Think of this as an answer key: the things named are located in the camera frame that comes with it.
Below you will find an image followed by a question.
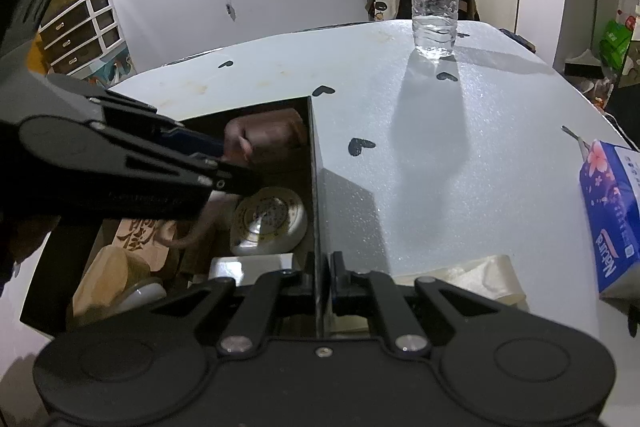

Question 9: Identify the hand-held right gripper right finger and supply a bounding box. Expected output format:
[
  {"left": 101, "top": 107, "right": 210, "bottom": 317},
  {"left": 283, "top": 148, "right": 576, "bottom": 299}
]
[{"left": 327, "top": 251, "right": 507, "bottom": 356}]

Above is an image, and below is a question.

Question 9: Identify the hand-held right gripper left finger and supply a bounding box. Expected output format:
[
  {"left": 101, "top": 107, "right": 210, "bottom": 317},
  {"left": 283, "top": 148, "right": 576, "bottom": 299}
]
[{"left": 150, "top": 269, "right": 318, "bottom": 355}]

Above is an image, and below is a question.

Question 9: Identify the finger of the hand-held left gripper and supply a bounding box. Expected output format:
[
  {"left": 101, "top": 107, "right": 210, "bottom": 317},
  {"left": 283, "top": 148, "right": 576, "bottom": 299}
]
[
  {"left": 19, "top": 117, "right": 262, "bottom": 198},
  {"left": 47, "top": 73, "right": 226, "bottom": 158}
]

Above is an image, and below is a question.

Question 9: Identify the white rectangular block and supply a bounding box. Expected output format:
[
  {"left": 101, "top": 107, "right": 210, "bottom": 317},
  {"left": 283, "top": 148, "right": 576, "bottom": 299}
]
[{"left": 209, "top": 254, "right": 297, "bottom": 284}]

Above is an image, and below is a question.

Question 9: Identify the black box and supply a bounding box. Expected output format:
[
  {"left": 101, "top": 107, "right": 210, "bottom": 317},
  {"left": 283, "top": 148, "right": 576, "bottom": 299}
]
[{"left": 20, "top": 96, "right": 332, "bottom": 341}]

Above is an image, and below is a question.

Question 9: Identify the carved wooden plaque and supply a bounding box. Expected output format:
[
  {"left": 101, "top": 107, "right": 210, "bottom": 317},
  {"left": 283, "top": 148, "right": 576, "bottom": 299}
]
[{"left": 111, "top": 216, "right": 182, "bottom": 279}]

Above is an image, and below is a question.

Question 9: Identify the round wooden piece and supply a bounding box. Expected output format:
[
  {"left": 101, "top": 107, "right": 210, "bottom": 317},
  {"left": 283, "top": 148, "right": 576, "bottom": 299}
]
[{"left": 71, "top": 246, "right": 152, "bottom": 324}]

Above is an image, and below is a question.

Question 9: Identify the white disc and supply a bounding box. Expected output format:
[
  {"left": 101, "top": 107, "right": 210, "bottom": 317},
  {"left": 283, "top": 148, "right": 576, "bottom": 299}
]
[{"left": 116, "top": 281, "right": 169, "bottom": 314}]

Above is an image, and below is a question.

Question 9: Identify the beige folded paper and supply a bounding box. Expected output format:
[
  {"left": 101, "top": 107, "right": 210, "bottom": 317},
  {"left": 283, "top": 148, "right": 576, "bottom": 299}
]
[{"left": 394, "top": 254, "right": 528, "bottom": 309}]

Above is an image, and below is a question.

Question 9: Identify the dark drawer cabinet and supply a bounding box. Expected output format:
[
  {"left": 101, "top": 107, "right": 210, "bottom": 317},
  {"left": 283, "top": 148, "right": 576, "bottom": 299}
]
[{"left": 38, "top": 0, "right": 124, "bottom": 78}]

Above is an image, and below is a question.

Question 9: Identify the white heart-print tablecloth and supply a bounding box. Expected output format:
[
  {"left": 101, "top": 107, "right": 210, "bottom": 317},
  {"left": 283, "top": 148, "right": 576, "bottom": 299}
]
[{"left": 0, "top": 19, "right": 640, "bottom": 408}]

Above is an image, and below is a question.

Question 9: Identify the white cartoon tote bag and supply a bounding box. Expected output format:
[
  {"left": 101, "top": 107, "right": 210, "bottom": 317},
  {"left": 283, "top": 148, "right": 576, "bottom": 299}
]
[{"left": 372, "top": 0, "right": 402, "bottom": 24}]

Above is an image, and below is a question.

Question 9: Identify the blue tissue pack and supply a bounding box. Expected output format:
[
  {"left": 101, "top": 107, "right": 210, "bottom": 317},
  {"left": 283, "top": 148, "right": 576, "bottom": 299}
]
[{"left": 579, "top": 139, "right": 640, "bottom": 304}]

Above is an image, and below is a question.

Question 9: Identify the green shopping bag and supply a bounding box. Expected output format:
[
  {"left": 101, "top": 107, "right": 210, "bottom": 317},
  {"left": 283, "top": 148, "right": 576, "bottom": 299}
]
[{"left": 599, "top": 19, "right": 634, "bottom": 68}]

